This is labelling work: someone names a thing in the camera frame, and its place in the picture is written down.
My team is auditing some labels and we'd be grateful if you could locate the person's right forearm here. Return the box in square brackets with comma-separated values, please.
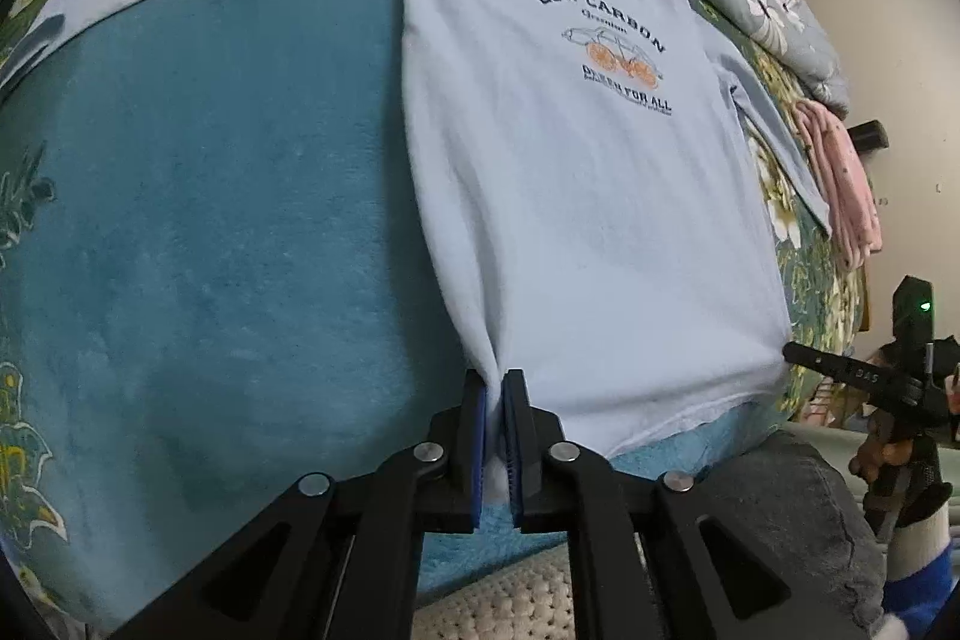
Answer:
[879, 505, 960, 640]

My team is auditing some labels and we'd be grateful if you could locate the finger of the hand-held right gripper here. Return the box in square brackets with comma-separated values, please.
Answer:
[782, 342, 925, 410]

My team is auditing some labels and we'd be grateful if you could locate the teal floral blanket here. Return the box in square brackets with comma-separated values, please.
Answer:
[0, 0, 871, 633]

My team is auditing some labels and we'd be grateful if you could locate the black wall fixture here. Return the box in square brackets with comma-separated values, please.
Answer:
[847, 119, 891, 154]

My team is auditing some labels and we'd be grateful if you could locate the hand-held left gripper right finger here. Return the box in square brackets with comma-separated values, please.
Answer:
[501, 368, 871, 640]

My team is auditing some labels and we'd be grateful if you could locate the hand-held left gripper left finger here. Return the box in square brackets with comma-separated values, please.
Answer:
[109, 368, 492, 640]

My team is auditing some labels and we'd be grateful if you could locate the light blue printed t-shirt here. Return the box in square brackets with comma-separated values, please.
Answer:
[0, 0, 833, 506]

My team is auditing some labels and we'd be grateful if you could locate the pink garment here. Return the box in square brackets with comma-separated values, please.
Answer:
[791, 100, 884, 272]

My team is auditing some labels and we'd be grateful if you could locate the light blue floral quilt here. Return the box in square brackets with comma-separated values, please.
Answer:
[559, 0, 852, 116]

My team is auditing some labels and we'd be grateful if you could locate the beige knit mattress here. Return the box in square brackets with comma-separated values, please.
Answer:
[412, 557, 580, 640]

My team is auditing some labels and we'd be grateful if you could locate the person's right hand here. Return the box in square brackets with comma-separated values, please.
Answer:
[849, 436, 914, 485]

